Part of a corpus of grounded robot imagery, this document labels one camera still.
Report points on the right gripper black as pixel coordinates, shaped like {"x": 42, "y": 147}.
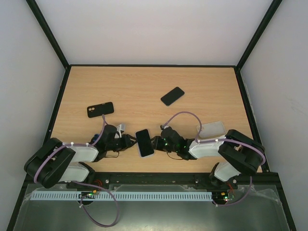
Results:
{"x": 158, "y": 142}

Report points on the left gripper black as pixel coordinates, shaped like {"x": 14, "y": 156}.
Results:
{"x": 126, "y": 138}

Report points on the lilac phone case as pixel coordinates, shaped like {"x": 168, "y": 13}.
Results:
{"x": 145, "y": 149}

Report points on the silver white phone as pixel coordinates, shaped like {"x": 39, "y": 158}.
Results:
{"x": 143, "y": 136}

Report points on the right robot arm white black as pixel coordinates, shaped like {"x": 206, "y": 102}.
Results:
{"x": 242, "y": 154}

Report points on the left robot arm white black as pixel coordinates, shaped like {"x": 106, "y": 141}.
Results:
{"x": 58, "y": 162}

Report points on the blue phone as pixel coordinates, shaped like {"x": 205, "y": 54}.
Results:
{"x": 94, "y": 138}

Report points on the dark blue phone screen up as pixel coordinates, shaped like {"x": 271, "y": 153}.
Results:
{"x": 172, "y": 96}

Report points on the black phone case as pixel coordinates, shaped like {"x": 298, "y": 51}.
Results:
{"x": 100, "y": 109}

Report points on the clear phone case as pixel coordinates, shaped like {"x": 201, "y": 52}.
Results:
{"x": 213, "y": 129}

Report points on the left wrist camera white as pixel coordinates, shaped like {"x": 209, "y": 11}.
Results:
{"x": 120, "y": 129}

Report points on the black front mounting rail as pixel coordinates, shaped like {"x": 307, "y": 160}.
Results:
{"x": 199, "y": 181}

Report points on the black aluminium frame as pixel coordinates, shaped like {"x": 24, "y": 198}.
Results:
{"x": 237, "y": 68}

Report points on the light blue slotted cable duct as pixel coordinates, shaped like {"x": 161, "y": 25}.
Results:
{"x": 122, "y": 196}

